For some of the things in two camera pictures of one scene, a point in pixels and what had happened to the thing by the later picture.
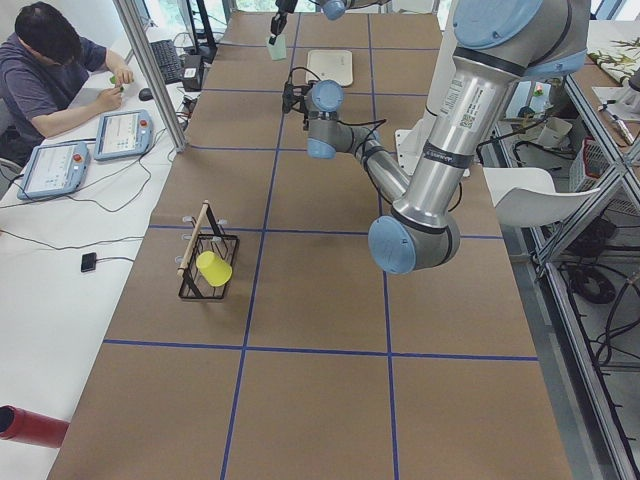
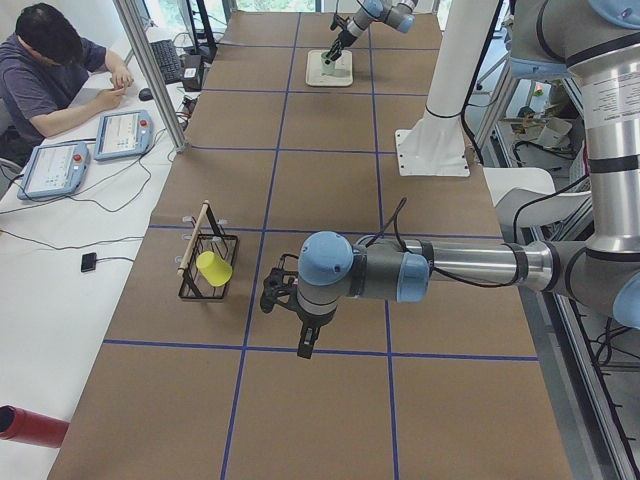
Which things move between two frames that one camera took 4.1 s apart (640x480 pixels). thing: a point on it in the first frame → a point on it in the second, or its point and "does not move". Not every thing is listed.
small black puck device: x=88 y=262 does not move
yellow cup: x=214 y=270 does not move
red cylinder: x=30 y=427 does not move
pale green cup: x=279 y=48 → x=327 y=65
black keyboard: x=168 y=60 does not move
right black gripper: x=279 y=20 → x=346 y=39
